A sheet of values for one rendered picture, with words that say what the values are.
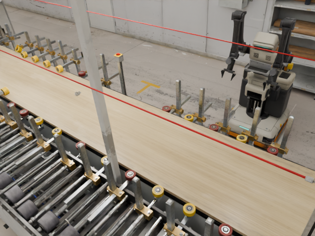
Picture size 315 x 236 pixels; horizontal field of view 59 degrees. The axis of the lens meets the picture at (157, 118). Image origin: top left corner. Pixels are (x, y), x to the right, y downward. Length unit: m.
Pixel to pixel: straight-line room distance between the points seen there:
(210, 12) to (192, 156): 3.54
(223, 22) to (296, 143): 2.48
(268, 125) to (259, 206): 1.75
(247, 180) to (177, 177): 0.48
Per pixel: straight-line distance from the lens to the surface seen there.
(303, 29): 4.40
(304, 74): 5.05
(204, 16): 5.37
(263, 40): 2.95
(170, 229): 1.85
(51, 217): 2.07
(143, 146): 2.26
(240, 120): 3.54
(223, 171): 2.09
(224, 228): 1.82
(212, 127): 2.42
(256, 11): 4.95
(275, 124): 3.59
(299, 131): 4.04
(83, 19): 1.50
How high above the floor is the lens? 2.46
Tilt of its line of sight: 38 degrees down
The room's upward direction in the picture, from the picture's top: 4 degrees counter-clockwise
